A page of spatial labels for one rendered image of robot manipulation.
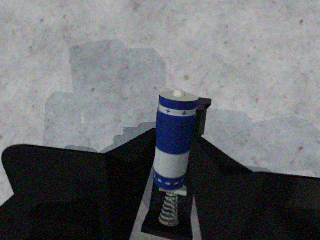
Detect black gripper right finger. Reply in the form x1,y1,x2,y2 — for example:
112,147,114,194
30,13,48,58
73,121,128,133
188,132,320,240

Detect blue and white battery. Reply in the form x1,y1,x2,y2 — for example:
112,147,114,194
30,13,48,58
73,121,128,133
153,89,198,190

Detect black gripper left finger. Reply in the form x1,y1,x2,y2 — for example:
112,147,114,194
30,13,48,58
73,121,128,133
1,128,157,240

